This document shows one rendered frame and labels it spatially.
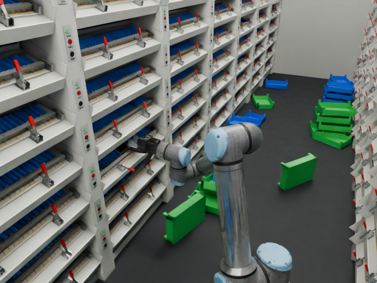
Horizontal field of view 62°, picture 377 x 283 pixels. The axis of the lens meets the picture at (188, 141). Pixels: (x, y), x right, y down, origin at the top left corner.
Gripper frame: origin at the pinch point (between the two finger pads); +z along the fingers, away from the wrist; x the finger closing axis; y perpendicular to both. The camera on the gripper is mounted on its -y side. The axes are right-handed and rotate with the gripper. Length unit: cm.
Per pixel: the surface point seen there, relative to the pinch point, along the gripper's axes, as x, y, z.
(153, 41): -24, 52, -3
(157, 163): -22.5, -24.3, -5.5
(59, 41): 42, 63, -5
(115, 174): 20.9, -5.7, -6.4
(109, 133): 17.1, 14.7, -1.7
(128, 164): 9.9, -5.9, -6.9
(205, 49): -97, 33, -4
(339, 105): -202, -28, -109
